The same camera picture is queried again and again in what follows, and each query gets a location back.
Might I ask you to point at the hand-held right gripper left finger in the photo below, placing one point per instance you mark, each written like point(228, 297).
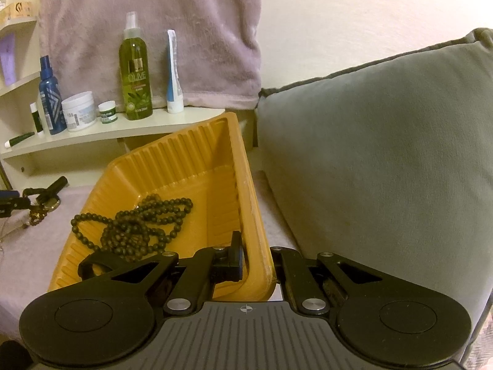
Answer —
point(239, 259)

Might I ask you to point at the white cream jar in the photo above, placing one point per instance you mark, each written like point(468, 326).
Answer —
point(79, 113)

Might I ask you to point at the blue spray bottle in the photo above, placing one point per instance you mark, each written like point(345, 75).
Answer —
point(52, 104)

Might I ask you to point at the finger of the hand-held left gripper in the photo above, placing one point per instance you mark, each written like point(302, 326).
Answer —
point(15, 205)
point(7, 193)

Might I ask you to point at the orange cardboard box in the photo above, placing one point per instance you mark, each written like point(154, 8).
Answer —
point(17, 10)

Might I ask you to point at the mauve hanging towel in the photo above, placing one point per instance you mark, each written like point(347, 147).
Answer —
point(154, 7)

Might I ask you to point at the black cylindrical tube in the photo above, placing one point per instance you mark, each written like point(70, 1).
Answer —
point(54, 189)

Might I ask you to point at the dark tube with white cap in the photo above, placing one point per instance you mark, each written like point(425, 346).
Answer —
point(21, 139)

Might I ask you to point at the small green and white jar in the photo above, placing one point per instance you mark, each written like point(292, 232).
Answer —
point(107, 115)

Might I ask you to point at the cream corner shelf unit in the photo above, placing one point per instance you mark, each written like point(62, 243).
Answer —
point(115, 133)

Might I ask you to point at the mauve fleece blanket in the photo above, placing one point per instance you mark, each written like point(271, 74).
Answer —
point(27, 277)

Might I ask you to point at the grey cushion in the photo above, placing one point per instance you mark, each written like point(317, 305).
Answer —
point(377, 162)

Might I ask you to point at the green spray bottle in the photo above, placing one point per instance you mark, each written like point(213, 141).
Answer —
point(135, 81)

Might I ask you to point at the white and green lip balm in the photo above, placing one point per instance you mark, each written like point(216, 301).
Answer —
point(37, 119)

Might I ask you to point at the purple tube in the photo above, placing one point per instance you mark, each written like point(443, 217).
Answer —
point(8, 61)

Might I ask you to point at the yellow plastic tray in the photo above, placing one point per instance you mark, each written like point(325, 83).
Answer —
point(215, 162)

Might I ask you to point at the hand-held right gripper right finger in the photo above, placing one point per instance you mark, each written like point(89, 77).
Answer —
point(284, 260)

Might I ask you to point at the white and blue tube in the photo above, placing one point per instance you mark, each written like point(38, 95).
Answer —
point(174, 84)

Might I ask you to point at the gold oval pendant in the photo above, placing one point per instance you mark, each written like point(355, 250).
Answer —
point(50, 204)

